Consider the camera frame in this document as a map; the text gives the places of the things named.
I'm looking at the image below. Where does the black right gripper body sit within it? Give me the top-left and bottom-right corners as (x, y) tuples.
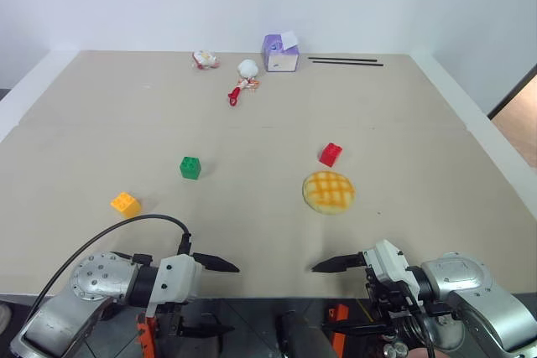
(363, 266), (421, 337)

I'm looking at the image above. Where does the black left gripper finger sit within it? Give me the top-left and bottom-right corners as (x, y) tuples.
(183, 313), (236, 338)
(191, 252), (241, 274)

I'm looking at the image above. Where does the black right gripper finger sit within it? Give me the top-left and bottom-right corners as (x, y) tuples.
(321, 319), (392, 334)
(310, 252), (369, 274)

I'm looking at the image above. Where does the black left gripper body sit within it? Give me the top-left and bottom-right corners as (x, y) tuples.
(155, 252), (204, 337)

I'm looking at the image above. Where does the round yellow melon bread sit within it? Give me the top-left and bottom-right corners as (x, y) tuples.
(302, 170), (357, 217)

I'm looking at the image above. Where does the green toy brick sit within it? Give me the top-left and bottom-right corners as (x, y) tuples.
(179, 156), (202, 181)

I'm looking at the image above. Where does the yellow toy brick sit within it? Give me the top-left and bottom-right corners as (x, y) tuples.
(109, 191), (142, 220)

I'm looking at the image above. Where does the red toy brick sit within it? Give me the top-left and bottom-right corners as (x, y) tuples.
(318, 142), (343, 168)

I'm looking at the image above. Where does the red orange small toy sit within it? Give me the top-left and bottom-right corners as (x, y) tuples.
(227, 77), (261, 109)

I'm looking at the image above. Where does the white round plush toy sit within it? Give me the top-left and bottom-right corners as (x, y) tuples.
(237, 59), (261, 80)

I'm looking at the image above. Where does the thin black rod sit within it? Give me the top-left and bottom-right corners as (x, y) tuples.
(311, 60), (385, 68)
(307, 56), (378, 63)

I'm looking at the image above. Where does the white red wrapped toy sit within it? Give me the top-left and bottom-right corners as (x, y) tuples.
(191, 49), (221, 71)

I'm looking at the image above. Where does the purple tissue box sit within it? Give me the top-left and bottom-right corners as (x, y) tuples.
(262, 34), (300, 73)

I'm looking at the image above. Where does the white tissue sheet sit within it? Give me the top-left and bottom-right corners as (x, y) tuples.
(279, 30), (300, 49)

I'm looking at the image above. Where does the orange bracket under table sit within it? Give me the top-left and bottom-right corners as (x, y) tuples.
(327, 304), (350, 347)
(135, 310), (159, 358)

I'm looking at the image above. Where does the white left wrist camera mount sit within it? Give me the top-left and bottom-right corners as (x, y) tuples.
(147, 252), (201, 316)

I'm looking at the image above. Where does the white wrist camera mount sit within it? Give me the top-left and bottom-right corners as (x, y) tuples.
(147, 252), (201, 316)
(362, 239), (421, 297)

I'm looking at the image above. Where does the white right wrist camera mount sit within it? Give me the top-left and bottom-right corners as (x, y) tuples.
(362, 239), (421, 297)

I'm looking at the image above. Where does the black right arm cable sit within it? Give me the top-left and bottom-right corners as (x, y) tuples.
(401, 290), (438, 358)

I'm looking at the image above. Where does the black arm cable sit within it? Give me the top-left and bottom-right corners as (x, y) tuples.
(24, 213), (195, 326)
(401, 290), (438, 358)

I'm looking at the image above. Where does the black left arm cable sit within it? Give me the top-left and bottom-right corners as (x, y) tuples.
(24, 213), (195, 326)

